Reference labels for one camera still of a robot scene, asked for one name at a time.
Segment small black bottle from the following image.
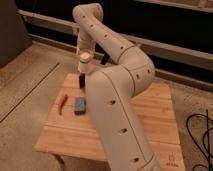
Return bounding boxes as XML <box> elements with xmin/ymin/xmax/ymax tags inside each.
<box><xmin>79</xmin><ymin>74</ymin><xmax>85</xmax><ymax>89</ymax></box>

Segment white shelf rail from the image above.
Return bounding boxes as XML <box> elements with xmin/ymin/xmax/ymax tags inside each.
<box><xmin>19</xmin><ymin>10</ymin><xmax>213</xmax><ymax>71</ymax></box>

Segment orange carrot toy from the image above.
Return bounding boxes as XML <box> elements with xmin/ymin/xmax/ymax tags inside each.
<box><xmin>58</xmin><ymin>94</ymin><xmax>68</xmax><ymax>115</ymax></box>

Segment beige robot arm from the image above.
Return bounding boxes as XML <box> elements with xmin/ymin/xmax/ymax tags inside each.
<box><xmin>73</xmin><ymin>3</ymin><xmax>160</xmax><ymax>171</ymax></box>

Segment wooden table board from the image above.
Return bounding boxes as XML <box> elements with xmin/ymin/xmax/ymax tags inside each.
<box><xmin>35</xmin><ymin>74</ymin><xmax>186</xmax><ymax>171</ymax></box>

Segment black cables on floor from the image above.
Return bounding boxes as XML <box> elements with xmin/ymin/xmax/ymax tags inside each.
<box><xmin>185</xmin><ymin>109</ymin><xmax>213</xmax><ymax>171</ymax></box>

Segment clear cup with white lid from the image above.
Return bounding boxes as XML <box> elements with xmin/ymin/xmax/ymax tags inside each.
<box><xmin>78</xmin><ymin>52</ymin><xmax>91</xmax><ymax>73</ymax></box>

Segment grey cabinet at left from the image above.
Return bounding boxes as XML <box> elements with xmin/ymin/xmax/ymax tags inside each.
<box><xmin>0</xmin><ymin>0</ymin><xmax>32</xmax><ymax>68</ymax></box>

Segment grey blue eraser block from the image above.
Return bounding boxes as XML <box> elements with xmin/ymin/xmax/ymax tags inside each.
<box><xmin>74</xmin><ymin>97</ymin><xmax>86</xmax><ymax>115</ymax></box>

